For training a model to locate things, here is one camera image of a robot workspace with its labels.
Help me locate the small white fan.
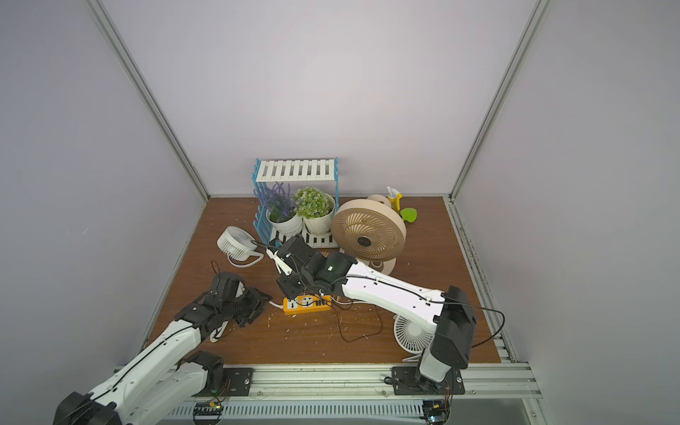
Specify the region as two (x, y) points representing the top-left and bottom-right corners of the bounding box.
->
(393, 314), (434, 355)
(217, 226), (264, 268)

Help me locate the green plant white pot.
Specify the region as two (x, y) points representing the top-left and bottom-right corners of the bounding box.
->
(294, 187), (336, 236)

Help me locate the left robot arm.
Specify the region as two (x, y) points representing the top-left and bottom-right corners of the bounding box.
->
(53, 272), (272, 424)

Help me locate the yellow power strip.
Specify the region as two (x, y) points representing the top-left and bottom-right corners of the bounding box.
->
(283, 295), (332, 316)

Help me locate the black usb cable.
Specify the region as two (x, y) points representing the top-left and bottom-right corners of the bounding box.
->
(249, 238), (384, 344)

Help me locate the blue white slatted shelf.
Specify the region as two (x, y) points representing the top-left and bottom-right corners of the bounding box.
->
(253, 158), (338, 249)

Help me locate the large beige desk fan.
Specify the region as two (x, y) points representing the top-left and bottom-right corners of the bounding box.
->
(331, 195), (407, 274)

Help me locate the small white fan right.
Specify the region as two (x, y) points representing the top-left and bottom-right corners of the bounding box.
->
(393, 314), (434, 355)

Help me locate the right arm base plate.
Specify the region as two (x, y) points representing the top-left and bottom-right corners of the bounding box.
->
(384, 365), (466, 396)

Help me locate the small white fan left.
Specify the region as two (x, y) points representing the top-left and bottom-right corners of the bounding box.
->
(217, 226), (264, 268)

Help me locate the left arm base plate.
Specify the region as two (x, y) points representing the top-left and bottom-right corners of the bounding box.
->
(196, 368), (254, 398)

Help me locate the lavender plant white pot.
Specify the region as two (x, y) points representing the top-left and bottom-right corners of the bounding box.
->
(255, 182), (303, 237)

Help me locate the green round object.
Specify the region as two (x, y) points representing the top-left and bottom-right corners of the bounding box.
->
(400, 207), (418, 223)

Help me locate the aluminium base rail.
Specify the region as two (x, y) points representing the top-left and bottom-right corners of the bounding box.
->
(169, 363), (542, 419)

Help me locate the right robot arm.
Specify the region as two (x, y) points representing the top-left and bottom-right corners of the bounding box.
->
(266, 237), (479, 395)

